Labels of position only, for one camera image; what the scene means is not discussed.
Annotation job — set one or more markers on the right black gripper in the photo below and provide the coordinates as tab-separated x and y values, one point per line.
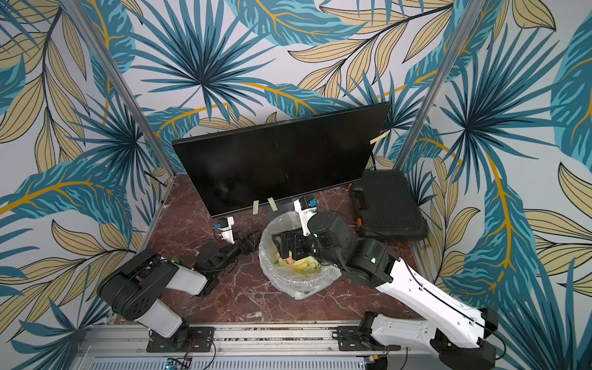
298	241

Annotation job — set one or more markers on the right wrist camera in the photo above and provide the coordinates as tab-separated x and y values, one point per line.
306	207

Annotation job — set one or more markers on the black plastic tool case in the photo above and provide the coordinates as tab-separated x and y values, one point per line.
385	209

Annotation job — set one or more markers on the left aluminium corner post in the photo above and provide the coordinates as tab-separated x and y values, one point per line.
90	33

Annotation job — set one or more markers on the mesh waste bin with liner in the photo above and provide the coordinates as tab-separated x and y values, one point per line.
302	278

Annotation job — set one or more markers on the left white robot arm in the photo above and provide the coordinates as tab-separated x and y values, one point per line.
133	291

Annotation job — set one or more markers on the yellow sticky note edge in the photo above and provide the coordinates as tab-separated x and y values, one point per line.
380	137

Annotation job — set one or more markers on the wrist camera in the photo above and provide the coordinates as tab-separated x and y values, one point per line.
224	227
306	207

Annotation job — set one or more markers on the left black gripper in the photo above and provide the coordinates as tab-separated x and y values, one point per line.
250	247

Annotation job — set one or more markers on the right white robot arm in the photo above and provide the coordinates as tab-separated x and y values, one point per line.
456	332

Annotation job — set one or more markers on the aluminium corner post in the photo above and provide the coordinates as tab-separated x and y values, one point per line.
460	35
90	33

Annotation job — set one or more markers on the green sticky note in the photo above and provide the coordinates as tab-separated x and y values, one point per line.
272	203
255	208

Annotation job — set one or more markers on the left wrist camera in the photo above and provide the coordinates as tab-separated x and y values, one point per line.
224	227

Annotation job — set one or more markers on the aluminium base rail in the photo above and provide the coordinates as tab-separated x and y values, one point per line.
300	345

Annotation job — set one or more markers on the black flat monitor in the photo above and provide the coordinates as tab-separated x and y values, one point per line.
277	161

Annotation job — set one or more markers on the pile of discarded sticky notes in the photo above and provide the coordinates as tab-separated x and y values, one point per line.
307	265

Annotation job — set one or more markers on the right aluminium corner post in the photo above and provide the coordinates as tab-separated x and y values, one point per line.
460	35

